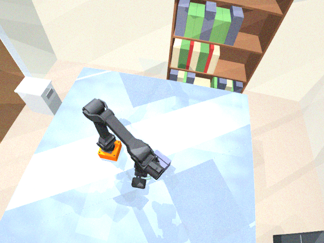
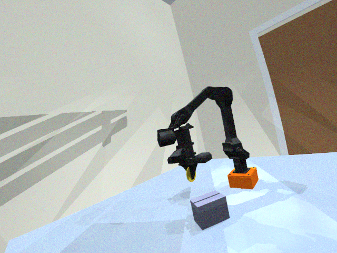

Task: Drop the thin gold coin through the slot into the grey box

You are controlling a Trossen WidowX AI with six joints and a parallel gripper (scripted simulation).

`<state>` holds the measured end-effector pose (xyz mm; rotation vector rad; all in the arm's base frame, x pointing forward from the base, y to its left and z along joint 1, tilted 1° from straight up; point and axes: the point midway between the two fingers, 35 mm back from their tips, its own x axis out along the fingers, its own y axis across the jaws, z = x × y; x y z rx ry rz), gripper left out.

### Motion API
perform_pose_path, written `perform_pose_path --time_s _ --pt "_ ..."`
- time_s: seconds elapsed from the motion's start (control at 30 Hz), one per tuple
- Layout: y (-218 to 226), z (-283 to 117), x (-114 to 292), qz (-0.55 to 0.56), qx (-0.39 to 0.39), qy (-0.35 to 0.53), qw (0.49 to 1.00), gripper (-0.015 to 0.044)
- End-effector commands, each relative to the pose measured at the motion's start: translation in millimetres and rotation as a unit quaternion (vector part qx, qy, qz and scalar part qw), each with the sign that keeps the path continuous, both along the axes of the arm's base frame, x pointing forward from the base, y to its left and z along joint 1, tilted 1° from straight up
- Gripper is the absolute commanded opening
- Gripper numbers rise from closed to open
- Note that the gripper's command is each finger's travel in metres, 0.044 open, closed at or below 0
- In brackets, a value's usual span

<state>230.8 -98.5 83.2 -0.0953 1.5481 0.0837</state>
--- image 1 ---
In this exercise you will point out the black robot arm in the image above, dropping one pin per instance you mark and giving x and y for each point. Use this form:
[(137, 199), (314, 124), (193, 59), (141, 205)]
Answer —
[(137, 149)]

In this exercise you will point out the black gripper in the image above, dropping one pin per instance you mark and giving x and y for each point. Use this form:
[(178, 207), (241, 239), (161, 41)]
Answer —
[(138, 182)]

